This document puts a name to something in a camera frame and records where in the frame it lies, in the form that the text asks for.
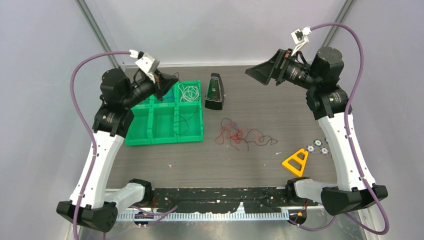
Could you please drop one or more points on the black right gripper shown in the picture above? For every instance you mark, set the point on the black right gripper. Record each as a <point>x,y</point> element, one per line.
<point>279,62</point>

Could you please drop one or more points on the aluminium corner post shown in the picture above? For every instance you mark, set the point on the aluminium corner post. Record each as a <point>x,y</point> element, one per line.
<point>93,25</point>

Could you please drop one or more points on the small round silver part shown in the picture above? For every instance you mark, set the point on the small round silver part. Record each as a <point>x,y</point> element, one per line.
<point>311,148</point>

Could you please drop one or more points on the black metronome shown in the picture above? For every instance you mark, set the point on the black metronome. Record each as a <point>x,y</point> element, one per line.
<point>215,96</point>

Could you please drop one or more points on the yellow triangle block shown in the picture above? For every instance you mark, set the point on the yellow triangle block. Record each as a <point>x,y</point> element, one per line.
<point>296,163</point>

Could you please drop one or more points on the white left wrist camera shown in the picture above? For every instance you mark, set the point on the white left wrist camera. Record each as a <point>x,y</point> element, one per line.
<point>146,62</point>

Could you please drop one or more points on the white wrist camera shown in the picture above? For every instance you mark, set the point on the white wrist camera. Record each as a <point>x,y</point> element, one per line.
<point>146,62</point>
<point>300,38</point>

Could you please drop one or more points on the aluminium rail front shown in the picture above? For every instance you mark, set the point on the aluminium rail front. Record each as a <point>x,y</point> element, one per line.
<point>140,215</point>

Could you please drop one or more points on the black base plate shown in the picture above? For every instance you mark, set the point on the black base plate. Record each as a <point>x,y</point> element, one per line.
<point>221,200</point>

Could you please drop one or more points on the green bin back right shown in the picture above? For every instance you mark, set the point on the green bin back right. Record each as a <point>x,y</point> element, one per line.
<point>189,91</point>

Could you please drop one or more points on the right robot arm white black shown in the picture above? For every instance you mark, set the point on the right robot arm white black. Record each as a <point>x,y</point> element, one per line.
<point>356,188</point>

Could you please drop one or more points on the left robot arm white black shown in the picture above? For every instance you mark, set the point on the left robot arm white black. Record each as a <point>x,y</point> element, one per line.
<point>88,206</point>

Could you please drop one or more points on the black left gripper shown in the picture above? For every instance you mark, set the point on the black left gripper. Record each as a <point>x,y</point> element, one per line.
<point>164,82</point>

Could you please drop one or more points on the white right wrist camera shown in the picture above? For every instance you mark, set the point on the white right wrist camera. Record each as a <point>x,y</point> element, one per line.
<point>300,38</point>

